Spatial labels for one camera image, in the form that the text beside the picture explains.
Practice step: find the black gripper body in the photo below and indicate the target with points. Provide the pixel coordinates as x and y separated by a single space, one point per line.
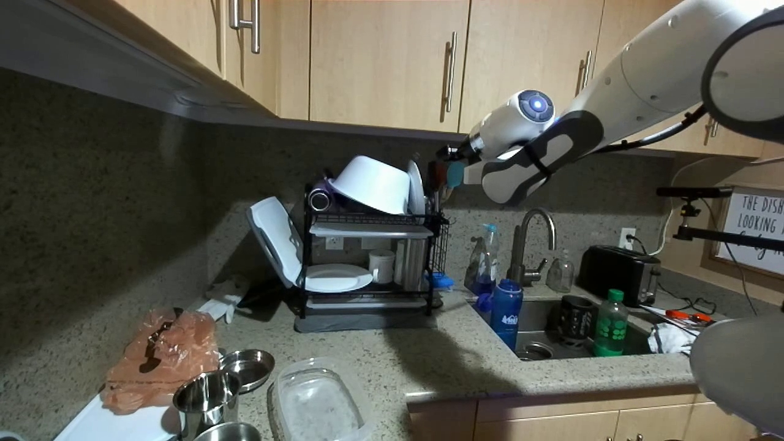
453 152

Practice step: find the black wire dish rack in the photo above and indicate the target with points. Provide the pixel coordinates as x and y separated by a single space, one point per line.
346 235

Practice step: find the teal silicone spatula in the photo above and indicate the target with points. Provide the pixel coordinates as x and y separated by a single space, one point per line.
453 177

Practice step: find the small steel bowl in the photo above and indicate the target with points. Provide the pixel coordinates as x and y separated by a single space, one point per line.
251 366

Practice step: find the white cutting board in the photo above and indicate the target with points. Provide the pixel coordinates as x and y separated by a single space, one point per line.
94 422

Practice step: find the white mug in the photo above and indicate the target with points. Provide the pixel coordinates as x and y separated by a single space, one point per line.
380 267

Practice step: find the black pot in sink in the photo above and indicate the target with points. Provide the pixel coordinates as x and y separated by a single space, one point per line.
572 318

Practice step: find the steel cup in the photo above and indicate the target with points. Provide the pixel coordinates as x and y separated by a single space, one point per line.
205 402

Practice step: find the framed wall sign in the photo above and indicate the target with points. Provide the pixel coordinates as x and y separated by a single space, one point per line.
755 214

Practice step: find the black toaster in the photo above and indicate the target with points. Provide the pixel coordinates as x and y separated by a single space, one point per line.
611 267

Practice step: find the green plastic bottle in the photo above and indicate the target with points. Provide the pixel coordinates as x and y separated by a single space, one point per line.
611 326

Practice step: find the large white bowl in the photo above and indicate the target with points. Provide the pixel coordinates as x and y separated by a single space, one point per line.
372 185

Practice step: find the clear plastic container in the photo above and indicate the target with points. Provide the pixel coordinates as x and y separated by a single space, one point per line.
316 404

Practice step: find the white dinner plate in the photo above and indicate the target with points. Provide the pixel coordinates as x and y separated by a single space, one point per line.
418 197

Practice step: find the clear spray bottle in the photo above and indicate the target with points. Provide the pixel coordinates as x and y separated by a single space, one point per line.
482 272

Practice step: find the white crumpled towel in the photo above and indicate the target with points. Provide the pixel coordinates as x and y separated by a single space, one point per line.
673 339

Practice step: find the blue water bottle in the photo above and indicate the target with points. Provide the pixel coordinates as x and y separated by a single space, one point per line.
506 312

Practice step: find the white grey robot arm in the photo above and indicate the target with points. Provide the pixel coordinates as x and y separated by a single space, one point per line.
711 56

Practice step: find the chrome kitchen faucet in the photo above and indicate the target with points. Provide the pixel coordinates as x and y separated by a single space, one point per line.
533 242

